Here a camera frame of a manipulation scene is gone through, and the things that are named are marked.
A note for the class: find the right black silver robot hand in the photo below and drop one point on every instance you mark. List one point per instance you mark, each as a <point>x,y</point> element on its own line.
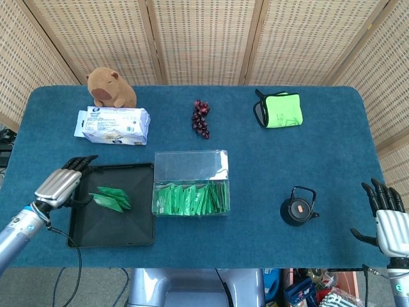
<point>393,230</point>

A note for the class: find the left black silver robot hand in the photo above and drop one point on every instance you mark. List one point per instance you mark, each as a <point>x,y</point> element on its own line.
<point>59,184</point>

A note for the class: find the green foil sachet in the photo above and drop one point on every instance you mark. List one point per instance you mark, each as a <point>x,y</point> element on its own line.
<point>110,191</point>
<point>126,201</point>
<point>107,202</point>

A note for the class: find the clear box of green packets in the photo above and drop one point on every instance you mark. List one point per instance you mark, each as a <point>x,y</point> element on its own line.
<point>191,185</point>

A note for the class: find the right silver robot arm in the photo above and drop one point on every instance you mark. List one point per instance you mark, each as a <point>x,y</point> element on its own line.
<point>399,281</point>

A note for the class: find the black square plastic tray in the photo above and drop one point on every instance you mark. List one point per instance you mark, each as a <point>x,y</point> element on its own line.
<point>121,224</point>

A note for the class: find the blue cardboard box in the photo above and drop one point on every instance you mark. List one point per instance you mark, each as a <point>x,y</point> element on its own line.
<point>298,292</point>

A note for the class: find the black electronic device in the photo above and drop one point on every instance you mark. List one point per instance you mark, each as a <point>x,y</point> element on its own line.
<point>4,150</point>

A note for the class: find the white wet wipes pack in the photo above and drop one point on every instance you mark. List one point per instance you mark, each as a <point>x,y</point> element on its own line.
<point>115,126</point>

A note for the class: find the black white striped cloth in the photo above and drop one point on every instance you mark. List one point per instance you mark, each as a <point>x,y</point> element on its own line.
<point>338,300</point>

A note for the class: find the brown capybara plush toy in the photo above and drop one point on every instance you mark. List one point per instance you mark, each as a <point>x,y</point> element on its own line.
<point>112,88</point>

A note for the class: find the row of green sachets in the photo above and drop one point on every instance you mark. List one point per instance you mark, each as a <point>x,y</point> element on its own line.
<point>191,199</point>

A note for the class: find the dark red grape bunch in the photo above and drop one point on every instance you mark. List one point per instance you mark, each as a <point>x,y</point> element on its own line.
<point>199,118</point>

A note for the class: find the folded green cloth black trim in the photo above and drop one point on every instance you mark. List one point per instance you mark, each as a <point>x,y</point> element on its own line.
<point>284,110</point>

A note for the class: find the grey robot torso base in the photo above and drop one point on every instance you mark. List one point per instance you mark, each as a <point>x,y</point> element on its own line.
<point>191,288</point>

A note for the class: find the woven rattan folding screen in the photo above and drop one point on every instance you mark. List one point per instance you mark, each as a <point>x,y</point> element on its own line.
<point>204,38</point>

